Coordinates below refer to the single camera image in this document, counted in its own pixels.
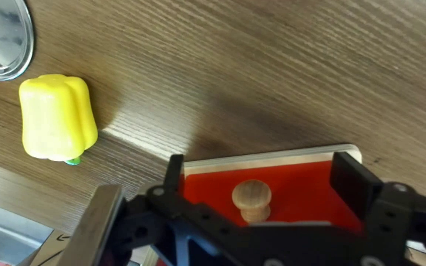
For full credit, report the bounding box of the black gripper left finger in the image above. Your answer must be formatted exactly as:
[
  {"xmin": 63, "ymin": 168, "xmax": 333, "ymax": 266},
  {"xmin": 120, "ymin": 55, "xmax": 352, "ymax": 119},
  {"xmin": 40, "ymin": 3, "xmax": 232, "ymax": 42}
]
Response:
[{"xmin": 164, "ymin": 153, "xmax": 185, "ymax": 200}]

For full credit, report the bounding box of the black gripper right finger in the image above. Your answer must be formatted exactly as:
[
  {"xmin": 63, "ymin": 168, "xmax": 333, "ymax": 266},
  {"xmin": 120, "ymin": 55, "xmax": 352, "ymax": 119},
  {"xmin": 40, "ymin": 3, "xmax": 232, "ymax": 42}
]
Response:
[{"xmin": 328, "ymin": 151, "xmax": 386, "ymax": 222}]

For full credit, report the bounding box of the red drawer with wooden knob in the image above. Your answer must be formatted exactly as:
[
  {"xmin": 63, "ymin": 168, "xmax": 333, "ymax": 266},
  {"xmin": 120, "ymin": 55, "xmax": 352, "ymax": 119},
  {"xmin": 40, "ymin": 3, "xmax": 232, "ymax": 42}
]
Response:
[{"xmin": 179, "ymin": 160, "xmax": 364, "ymax": 234}]

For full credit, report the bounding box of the cream wooden box with slot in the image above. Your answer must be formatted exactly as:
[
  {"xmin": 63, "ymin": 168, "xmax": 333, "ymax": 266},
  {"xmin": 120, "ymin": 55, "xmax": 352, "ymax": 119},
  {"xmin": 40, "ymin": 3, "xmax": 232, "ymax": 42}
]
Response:
[{"xmin": 180, "ymin": 142, "xmax": 364, "ymax": 178}]

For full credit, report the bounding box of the yellow toy bell pepper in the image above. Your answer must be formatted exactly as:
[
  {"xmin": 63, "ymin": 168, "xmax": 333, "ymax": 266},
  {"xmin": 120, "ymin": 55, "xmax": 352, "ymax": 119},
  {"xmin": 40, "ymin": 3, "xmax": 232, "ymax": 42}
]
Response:
[{"xmin": 18, "ymin": 73, "xmax": 99, "ymax": 168}]

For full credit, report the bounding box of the silver metal lid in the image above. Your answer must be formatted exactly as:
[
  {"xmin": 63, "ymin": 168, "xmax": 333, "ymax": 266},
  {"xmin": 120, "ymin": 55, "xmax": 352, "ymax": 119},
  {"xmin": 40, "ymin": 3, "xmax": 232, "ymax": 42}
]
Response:
[{"xmin": 0, "ymin": 0, "xmax": 37, "ymax": 83}]

